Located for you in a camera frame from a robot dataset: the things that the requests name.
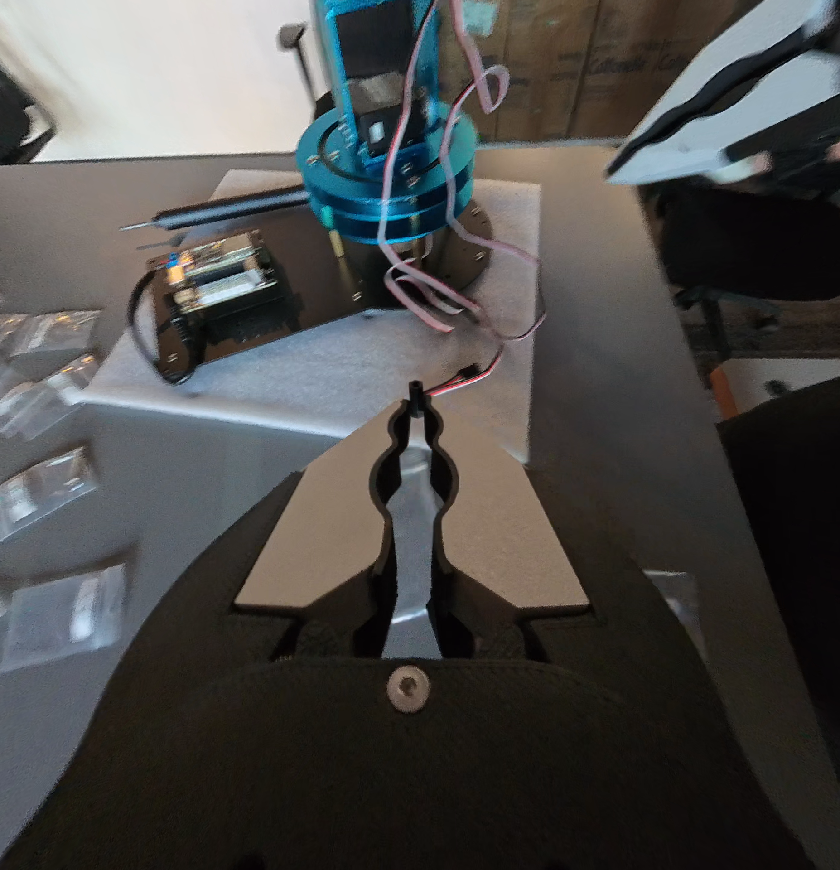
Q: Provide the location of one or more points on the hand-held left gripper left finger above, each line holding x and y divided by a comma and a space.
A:
311, 537

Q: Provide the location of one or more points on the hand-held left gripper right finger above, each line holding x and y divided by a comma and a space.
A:
508, 537

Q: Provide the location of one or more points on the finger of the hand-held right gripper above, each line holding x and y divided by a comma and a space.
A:
732, 47
705, 143

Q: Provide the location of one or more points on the blue toy robot arm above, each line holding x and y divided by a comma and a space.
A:
386, 170

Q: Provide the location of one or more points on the black electric screwdriver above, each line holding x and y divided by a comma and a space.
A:
243, 204

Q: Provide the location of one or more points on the dark grey desk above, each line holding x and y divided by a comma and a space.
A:
597, 340

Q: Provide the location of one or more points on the black office chair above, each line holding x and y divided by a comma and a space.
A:
732, 245

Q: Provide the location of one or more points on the white foam mat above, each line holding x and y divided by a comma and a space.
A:
291, 380

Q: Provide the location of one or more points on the group of small parts bags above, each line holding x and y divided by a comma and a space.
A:
53, 605

